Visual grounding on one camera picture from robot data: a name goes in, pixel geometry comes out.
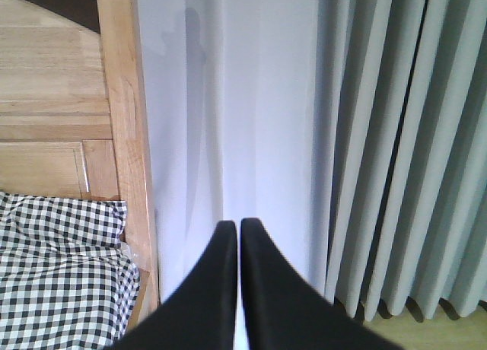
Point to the wooden bed frame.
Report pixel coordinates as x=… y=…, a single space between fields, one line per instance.
x=73 y=115

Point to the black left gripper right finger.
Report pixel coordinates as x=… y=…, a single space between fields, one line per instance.
x=282 y=311

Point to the grey pleated curtain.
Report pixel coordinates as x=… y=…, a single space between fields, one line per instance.
x=399 y=155

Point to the black white checkered bedding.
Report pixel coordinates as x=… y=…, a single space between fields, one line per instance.
x=53 y=300

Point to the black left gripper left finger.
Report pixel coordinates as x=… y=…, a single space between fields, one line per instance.
x=200 y=313

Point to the checkered pillow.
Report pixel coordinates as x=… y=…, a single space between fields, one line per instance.
x=62 y=222

